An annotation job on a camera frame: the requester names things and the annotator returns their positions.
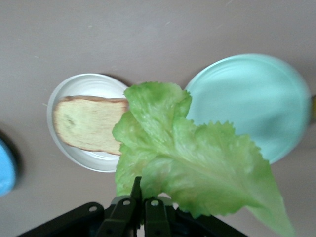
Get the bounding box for green lettuce leaf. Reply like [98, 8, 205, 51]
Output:
[112, 81, 297, 237]

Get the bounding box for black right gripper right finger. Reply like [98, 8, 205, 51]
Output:
[145, 198, 247, 237]

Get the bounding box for mint green round plate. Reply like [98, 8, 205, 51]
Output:
[184, 53, 312, 165]

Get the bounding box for blue round plate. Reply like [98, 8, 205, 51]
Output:
[0, 133, 18, 197]

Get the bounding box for beige round plate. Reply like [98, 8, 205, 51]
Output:
[46, 73, 131, 173]

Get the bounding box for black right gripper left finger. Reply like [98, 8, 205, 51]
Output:
[17, 176, 143, 237]

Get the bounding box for brown toast bread slice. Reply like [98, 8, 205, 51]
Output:
[52, 95, 129, 156]

